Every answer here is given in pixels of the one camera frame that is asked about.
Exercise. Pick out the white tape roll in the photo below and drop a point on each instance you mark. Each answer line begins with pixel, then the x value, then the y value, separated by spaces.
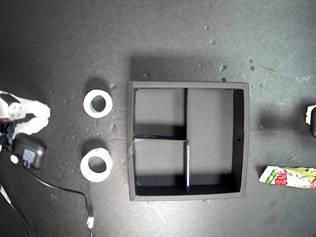
pixel 85 170
pixel 87 105

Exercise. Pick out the green printed snack bar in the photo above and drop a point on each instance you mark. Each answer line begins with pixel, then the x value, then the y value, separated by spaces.
pixel 284 177

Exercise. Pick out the black compartment tray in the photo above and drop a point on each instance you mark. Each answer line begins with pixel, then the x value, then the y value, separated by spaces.
pixel 209 118

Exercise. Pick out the black camera box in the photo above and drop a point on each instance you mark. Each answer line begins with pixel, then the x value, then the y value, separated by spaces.
pixel 34 148
pixel 314 126

